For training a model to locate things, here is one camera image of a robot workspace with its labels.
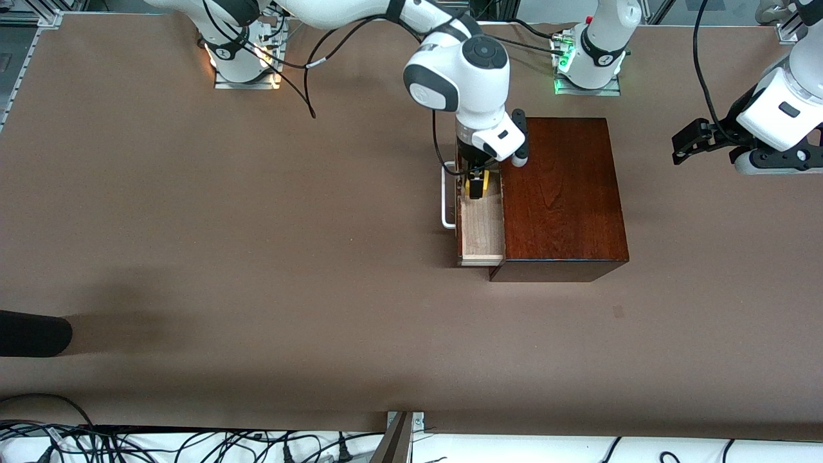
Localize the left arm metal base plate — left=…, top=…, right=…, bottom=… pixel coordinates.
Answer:
left=554, top=29, right=622, bottom=97

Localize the black round-ended object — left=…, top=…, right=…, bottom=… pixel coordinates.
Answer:
left=0, top=310, right=73, bottom=358

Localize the black looped floor cable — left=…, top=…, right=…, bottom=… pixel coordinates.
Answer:
left=0, top=393, right=97, bottom=429

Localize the dark angled post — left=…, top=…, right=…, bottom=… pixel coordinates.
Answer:
left=370, top=412, right=415, bottom=463

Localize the brown paper table cover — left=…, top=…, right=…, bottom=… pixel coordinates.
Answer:
left=0, top=13, right=823, bottom=441

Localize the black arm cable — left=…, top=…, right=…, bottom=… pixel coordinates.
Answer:
left=692, top=0, right=734, bottom=145
left=203, top=0, right=465, bottom=178

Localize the long black table cable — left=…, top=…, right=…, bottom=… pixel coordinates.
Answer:
left=492, top=35, right=568, bottom=56

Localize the small metal table bracket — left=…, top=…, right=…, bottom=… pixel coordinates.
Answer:
left=386, top=412, right=426, bottom=439

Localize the metal corner bracket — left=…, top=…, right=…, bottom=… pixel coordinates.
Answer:
left=775, top=13, right=804, bottom=46

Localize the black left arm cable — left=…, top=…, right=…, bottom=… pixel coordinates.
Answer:
left=692, top=0, right=734, bottom=145

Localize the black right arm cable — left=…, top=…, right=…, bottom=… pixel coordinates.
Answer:
left=203, top=0, right=465, bottom=178

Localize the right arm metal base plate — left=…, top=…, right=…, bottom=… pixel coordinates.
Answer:
left=214, top=19, right=284, bottom=90

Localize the dark wooden drawer cabinet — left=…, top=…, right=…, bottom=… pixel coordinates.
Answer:
left=489, top=117, right=630, bottom=283

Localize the aluminium table edge rail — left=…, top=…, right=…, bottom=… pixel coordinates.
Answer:
left=0, top=8, right=66, bottom=133

